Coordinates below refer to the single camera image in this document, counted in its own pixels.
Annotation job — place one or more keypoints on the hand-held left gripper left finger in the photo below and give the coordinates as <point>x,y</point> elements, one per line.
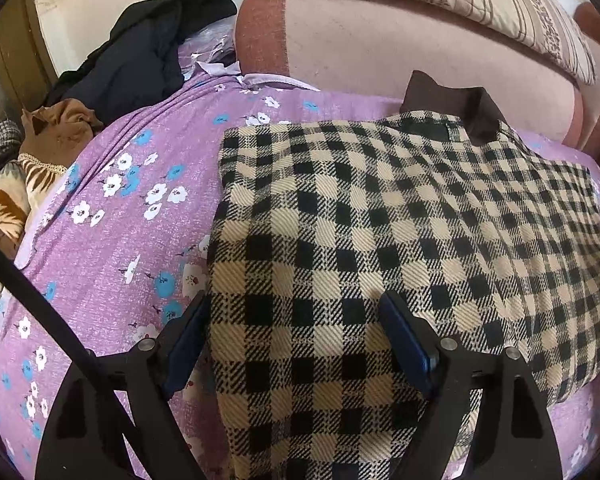
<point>185,350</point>

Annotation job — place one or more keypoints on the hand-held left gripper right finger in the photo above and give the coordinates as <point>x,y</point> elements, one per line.
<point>410,350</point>

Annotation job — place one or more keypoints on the beige black checkered coat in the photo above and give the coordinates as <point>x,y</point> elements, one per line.
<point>360,220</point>

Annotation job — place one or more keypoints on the purple floral bedsheet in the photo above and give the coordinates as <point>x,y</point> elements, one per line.
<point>130,240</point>

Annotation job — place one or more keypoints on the brown white patterned blanket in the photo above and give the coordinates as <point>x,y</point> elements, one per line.
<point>5,200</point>

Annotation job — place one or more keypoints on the brown cloth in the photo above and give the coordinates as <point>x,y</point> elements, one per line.
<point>62,130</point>

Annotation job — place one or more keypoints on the pink upholstered headboard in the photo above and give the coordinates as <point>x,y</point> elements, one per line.
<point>380,45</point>

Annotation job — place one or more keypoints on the black jacket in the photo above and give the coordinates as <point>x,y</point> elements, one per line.
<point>140,45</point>

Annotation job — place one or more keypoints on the wooden cabinet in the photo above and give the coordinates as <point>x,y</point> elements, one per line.
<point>10,55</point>

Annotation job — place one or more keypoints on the striped floral pillow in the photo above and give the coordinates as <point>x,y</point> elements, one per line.
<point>480,5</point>

